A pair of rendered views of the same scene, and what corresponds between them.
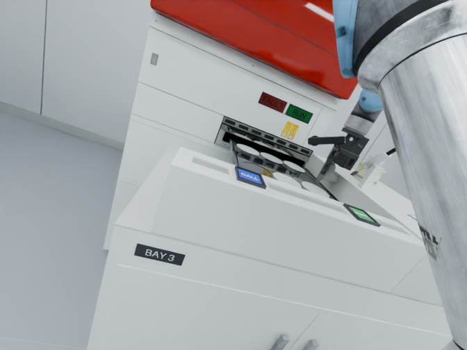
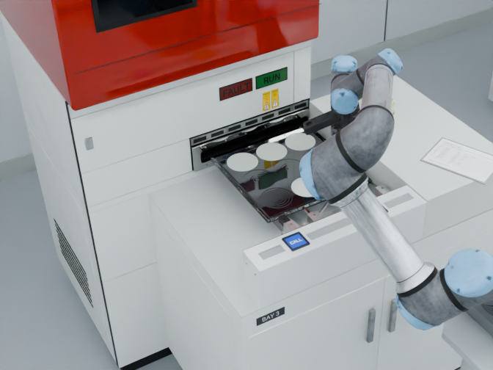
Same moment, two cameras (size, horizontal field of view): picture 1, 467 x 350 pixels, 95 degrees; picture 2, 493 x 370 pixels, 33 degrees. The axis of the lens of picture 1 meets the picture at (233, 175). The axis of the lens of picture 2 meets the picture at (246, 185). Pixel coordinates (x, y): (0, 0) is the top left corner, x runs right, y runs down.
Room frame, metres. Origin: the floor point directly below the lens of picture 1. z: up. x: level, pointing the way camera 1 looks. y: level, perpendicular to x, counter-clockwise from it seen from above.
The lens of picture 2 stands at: (-1.19, 0.51, 2.45)
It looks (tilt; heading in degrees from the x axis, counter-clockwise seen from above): 38 degrees down; 345
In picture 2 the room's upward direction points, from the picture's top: 2 degrees counter-clockwise
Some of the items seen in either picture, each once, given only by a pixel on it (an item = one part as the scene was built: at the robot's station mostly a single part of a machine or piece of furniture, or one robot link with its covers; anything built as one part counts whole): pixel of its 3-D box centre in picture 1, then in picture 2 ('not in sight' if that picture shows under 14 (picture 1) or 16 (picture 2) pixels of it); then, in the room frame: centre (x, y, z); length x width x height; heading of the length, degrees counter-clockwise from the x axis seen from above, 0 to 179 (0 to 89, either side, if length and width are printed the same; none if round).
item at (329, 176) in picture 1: (327, 176); not in sight; (0.74, -0.30, 0.95); 0.06 x 0.03 x 0.09; 73
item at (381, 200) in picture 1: (376, 212); (406, 148); (0.77, -0.54, 0.89); 0.62 x 0.35 x 0.14; 13
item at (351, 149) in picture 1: (345, 148); (344, 121); (0.75, -0.31, 1.06); 0.09 x 0.08 x 0.12; 73
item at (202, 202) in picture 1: (293, 226); (336, 244); (0.41, -0.16, 0.89); 0.55 x 0.09 x 0.14; 103
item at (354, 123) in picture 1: (357, 126); not in sight; (0.76, -0.31, 1.14); 0.08 x 0.08 x 0.05
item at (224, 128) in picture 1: (263, 150); (252, 139); (0.98, -0.08, 0.89); 0.44 x 0.02 x 0.10; 103
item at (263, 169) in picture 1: (278, 168); (289, 169); (0.78, -0.14, 0.90); 0.34 x 0.34 x 0.01; 13
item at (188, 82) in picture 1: (238, 109); (199, 120); (0.95, 0.10, 1.02); 0.81 x 0.03 x 0.40; 103
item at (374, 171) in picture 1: (371, 169); not in sight; (0.72, -0.41, 1.03); 0.06 x 0.04 x 0.13; 13
